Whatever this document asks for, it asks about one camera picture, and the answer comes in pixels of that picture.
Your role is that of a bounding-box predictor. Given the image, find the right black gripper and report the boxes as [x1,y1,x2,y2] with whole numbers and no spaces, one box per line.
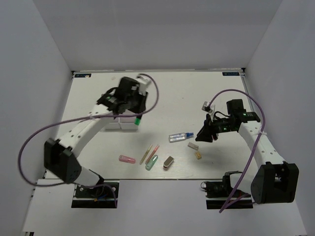
[195,113,236,143]

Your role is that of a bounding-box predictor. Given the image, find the green black highlighter marker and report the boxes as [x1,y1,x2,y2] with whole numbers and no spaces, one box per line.
[134,115,142,126]

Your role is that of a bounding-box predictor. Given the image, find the clear blue spray bottle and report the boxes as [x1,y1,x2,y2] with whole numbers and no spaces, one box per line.
[169,132,194,143]

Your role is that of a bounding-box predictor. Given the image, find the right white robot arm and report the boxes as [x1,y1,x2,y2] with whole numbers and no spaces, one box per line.
[195,99,299,204]

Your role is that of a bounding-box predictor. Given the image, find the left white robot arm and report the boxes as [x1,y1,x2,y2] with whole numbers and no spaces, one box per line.
[44,75,151,196]

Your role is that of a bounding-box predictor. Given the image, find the white dirty eraser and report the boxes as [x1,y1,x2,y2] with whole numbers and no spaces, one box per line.
[188,142,199,150]

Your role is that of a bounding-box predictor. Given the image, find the small yellow eraser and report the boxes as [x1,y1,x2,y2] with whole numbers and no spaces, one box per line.
[194,151,202,160]

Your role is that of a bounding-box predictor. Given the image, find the right white compartment organizer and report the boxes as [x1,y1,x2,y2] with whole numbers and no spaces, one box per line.
[119,117,139,131]

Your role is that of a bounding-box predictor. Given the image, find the white compartment organizer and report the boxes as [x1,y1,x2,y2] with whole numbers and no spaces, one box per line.
[119,117,139,131]
[104,118,121,131]

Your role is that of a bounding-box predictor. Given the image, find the left white compartment organizer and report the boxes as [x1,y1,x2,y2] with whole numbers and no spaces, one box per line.
[104,118,121,131]

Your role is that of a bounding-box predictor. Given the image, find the yellow highlighter pen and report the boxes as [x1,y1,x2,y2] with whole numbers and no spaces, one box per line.
[139,144,153,165]

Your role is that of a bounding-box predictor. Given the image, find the brown white stamp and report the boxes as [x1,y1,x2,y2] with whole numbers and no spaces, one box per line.
[163,156,174,170]

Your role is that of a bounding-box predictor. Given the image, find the orange highlighter pen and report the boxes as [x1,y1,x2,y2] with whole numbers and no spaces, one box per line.
[145,145,159,164]

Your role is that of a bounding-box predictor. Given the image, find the pink correction tape dispenser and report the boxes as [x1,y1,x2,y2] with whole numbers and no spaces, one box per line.
[119,155,136,164]

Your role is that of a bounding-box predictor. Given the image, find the right blue table label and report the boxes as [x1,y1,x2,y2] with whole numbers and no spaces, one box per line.
[222,72,240,76]

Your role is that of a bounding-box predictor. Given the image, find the blue table label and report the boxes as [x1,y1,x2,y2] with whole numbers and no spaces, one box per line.
[74,73,91,78]
[222,72,240,76]

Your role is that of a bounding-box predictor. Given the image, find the green correction tape dispenser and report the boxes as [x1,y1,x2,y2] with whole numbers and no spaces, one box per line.
[145,155,158,171]

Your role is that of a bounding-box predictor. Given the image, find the left blue table label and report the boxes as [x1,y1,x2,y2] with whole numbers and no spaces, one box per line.
[74,73,91,78]

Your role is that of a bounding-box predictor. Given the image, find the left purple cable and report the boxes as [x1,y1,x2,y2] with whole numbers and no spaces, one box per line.
[18,73,160,207]

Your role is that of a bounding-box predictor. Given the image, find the purple cable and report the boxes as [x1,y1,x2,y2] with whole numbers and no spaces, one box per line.
[218,88,266,213]
[18,73,160,207]

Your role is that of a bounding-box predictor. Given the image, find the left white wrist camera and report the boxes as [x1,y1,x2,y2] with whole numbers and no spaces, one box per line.
[136,73,152,95]

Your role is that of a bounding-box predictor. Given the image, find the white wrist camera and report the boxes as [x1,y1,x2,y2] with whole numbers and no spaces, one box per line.
[202,101,215,120]
[136,73,152,95]

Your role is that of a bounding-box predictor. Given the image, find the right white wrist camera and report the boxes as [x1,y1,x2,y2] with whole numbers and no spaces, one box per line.
[202,101,215,120]

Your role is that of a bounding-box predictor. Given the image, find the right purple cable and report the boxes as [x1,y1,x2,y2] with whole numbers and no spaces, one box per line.
[218,88,266,213]

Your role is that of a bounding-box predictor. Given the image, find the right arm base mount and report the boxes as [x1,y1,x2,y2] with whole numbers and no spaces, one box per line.
[200,181,253,210]

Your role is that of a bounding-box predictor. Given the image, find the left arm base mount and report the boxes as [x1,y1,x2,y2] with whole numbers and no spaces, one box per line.
[71,180,120,209]

